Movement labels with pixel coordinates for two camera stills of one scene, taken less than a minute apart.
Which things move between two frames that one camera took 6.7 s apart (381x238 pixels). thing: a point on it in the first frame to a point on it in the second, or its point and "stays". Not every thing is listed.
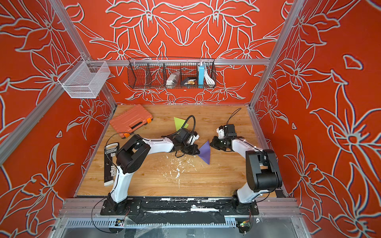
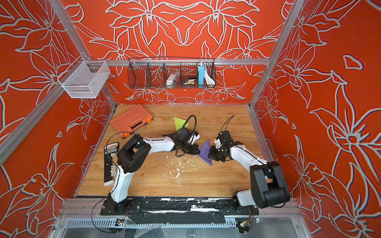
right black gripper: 214,143 to 212,154
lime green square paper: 178,123 stays
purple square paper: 204,152 stays
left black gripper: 194,148 stays
